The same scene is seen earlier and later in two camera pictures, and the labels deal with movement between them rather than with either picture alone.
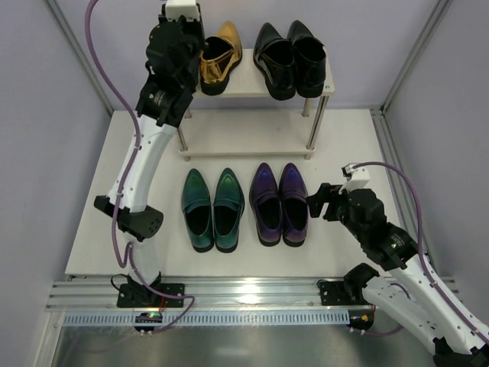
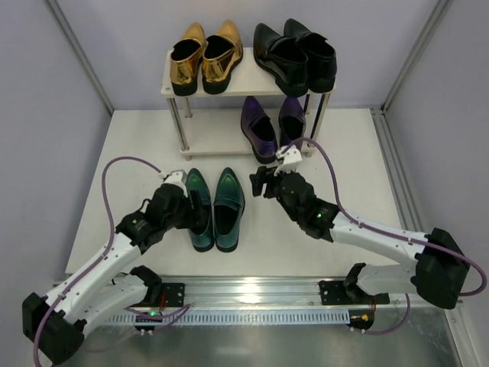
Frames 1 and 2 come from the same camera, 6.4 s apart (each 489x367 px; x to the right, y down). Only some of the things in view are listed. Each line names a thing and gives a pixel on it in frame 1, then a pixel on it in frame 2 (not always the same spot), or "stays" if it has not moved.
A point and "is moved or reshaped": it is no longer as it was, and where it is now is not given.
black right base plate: [336, 293] stays
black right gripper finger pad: [317, 201] -> [264, 176]
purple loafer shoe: [293, 206] is moved or reshaped
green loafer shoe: [196, 209] stays
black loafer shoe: [274, 58] is moved or reshaped
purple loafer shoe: [266, 203] -> [258, 131]
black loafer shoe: [309, 59] is moved or reshaped
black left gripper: [192, 29] -> [189, 213]
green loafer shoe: [228, 206] stays
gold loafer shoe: [222, 53] stays
